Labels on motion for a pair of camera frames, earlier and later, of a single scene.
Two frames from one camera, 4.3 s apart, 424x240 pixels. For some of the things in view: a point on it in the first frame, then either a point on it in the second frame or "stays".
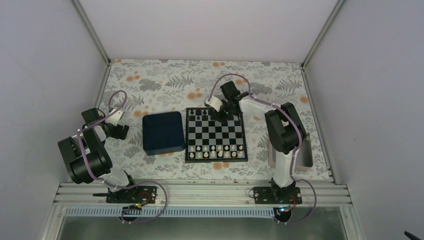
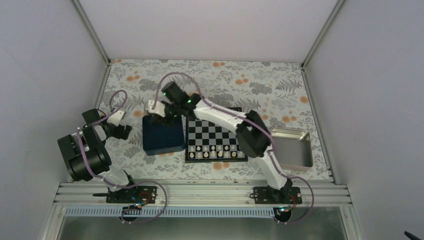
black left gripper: x=117 y=135 stays
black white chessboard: x=208 y=140 stays
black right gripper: x=216 y=116 -> x=164 y=120
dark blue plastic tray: x=163 y=133 stays
